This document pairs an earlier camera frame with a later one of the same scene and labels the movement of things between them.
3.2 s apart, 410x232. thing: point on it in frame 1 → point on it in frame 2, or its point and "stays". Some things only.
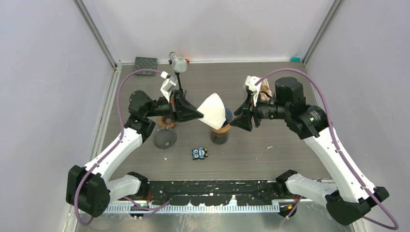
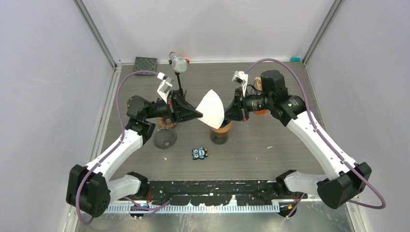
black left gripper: x=181 y=109 stays
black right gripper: x=247 y=109 → x=234 y=112
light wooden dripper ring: x=223 y=129 stays
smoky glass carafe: x=219 y=138 stays
